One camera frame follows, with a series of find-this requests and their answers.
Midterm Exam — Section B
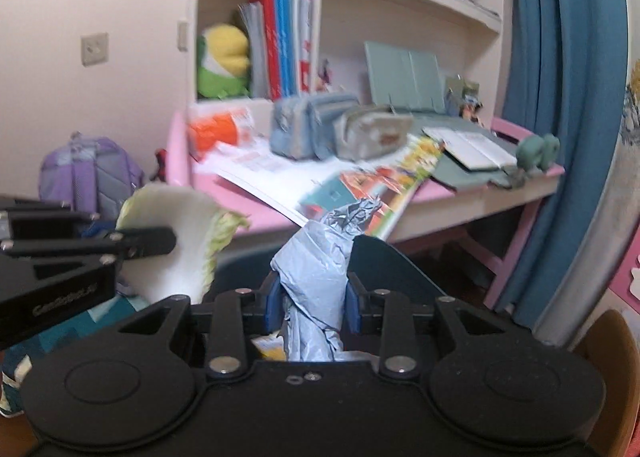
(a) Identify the blue curtain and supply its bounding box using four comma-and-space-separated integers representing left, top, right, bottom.
495, 0, 631, 334

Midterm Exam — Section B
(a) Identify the yellow green plush toy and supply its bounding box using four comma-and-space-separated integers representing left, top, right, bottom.
196, 24, 251, 100

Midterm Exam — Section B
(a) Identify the small colourful picture booklet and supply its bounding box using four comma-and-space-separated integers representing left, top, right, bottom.
385, 134, 446, 178

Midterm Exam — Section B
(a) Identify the white printed paper sheet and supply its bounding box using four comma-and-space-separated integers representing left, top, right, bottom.
200, 144, 321, 183

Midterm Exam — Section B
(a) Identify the purple backpack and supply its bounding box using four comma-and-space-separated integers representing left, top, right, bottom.
39, 132, 147, 220

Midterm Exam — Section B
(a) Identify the open white notebook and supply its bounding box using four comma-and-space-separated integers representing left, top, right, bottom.
422, 126, 519, 172

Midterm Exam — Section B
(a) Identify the pink desk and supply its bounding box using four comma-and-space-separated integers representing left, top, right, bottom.
167, 112, 566, 309

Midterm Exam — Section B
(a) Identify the white wall socket plate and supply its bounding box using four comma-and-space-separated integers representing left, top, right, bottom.
81, 33, 110, 68

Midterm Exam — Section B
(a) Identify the grey green folder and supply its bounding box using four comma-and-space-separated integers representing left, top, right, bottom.
421, 117, 531, 190

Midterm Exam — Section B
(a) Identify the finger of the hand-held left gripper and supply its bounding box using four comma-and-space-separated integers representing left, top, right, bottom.
0, 194, 117, 240
0, 225, 177, 262

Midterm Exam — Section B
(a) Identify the green dinosaur figure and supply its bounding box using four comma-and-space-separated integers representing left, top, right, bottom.
512, 133, 561, 186

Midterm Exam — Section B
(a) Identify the blue book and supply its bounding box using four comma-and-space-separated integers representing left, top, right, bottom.
273, 0, 296, 98

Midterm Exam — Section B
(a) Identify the cream bookshelf hutch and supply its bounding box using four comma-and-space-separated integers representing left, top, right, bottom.
187, 0, 506, 128

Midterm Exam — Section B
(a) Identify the white red book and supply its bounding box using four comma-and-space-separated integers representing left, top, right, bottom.
292, 0, 316, 97

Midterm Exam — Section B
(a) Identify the brown chair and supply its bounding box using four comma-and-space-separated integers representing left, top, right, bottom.
572, 309, 639, 457

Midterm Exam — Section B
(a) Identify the white character print card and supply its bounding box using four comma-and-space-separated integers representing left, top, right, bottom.
317, 56, 369, 103

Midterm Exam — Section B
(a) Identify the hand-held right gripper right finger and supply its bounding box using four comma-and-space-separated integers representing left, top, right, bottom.
345, 271, 507, 380

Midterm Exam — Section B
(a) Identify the grey pencil case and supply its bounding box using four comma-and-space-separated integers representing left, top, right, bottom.
332, 106, 415, 162

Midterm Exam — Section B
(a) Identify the blue pencil case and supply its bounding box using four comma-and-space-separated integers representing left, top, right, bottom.
270, 94, 359, 160

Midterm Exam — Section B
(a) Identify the grey plastic bag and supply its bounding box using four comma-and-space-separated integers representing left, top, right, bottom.
270, 197, 386, 363

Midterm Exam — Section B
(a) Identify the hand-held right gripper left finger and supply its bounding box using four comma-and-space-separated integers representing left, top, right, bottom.
117, 269, 286, 379

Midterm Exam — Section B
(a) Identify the orange white packet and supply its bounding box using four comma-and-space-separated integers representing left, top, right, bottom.
187, 104, 256, 160

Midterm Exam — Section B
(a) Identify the green tablet case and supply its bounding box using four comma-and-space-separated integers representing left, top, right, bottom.
363, 41, 446, 114

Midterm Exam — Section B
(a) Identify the large colourful picture sheet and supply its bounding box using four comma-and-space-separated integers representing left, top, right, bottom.
215, 157, 431, 241

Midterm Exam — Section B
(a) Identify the pink white chair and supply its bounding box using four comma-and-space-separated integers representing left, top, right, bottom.
607, 252, 640, 319

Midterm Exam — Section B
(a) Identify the yellow wrapper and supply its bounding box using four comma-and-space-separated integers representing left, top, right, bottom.
252, 334, 289, 362

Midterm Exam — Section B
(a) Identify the napa cabbage leaf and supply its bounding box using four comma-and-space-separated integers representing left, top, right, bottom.
116, 186, 251, 306

